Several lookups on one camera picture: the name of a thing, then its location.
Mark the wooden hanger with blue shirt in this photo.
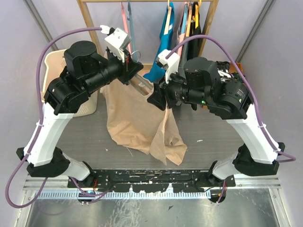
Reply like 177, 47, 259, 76
163, 0, 172, 35

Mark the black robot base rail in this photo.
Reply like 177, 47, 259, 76
68, 169, 235, 202

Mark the beige t shirt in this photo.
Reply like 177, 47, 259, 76
100, 79, 187, 166

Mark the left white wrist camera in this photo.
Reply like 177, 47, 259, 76
100, 25, 131, 63

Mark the pink plastic hanger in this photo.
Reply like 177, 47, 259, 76
121, 2, 132, 53

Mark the grey plastic hanger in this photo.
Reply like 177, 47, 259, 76
127, 1, 136, 52

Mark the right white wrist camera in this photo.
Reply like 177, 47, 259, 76
156, 49, 180, 84

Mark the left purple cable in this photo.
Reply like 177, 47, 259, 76
5, 26, 103, 209

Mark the black garment on hanger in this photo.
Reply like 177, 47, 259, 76
187, 1, 203, 60

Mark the pink garment on hanger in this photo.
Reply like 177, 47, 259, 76
177, 2, 189, 44

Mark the white laundry basket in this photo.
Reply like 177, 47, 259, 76
41, 49, 98, 117

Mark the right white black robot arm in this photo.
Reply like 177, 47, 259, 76
147, 57, 285, 186

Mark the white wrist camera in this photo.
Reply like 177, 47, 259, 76
156, 49, 180, 84
100, 25, 131, 63

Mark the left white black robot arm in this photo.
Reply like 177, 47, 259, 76
16, 41, 143, 187

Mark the black white striped cloth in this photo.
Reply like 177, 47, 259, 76
218, 70, 233, 82

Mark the blue t shirt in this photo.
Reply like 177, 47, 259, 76
143, 2, 175, 83

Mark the grey garment on hanger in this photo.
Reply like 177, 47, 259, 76
180, 42, 189, 66

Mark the wooden clothes rack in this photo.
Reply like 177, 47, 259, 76
77, 0, 220, 71

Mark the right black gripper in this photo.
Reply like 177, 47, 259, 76
147, 66, 209, 110

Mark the dark patterned cloth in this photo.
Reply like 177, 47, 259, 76
231, 72, 244, 83

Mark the orange wooden compartment tray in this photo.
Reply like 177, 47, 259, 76
229, 62, 244, 76

